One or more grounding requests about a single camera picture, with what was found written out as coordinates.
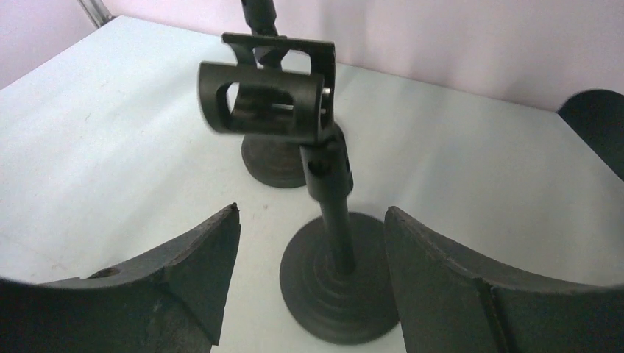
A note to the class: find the black music stand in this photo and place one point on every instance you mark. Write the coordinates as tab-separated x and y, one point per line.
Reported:
596	116

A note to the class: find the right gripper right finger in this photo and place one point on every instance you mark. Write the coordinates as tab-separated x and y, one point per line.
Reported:
451	298

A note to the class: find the aluminium frame rail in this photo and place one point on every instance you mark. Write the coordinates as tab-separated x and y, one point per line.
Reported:
97	12

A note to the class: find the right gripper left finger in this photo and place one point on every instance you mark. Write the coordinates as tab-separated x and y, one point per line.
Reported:
168	299

